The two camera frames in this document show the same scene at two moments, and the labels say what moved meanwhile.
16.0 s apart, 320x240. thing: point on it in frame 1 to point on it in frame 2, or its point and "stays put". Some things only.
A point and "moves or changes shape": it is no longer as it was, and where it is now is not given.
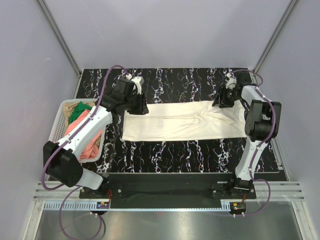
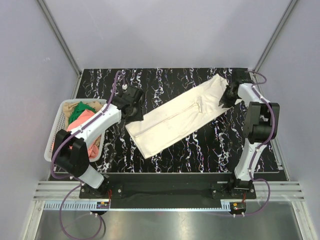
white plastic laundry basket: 58,124 stays put
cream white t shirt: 186,121 moves or changes shape
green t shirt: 80,108 stays put
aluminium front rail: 280,191 stays put
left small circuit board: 101,205 stays put
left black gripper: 142,108 to 138,117
